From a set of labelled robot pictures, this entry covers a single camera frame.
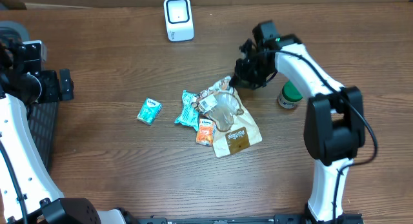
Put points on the white barcode scanner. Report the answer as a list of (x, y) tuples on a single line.
[(178, 20)]

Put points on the light green wipes pack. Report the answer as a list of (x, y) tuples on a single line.
[(189, 115)]

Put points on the grey plastic mesh basket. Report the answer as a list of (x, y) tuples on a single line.
[(43, 118)]

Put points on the teal white small packet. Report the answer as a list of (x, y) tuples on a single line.
[(149, 111)]

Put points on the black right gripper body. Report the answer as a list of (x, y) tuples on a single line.
[(254, 72)]

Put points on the green round lid container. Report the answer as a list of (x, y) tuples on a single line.
[(289, 97)]

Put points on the white brown snack bag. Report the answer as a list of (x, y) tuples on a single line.
[(235, 129)]

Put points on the orange juice carton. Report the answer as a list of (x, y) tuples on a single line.
[(206, 132)]

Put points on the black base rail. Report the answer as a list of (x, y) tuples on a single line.
[(277, 219)]

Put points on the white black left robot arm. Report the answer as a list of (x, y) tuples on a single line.
[(29, 194)]

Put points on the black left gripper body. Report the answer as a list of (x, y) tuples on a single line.
[(50, 90)]

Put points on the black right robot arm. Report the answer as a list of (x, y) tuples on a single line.
[(334, 125)]

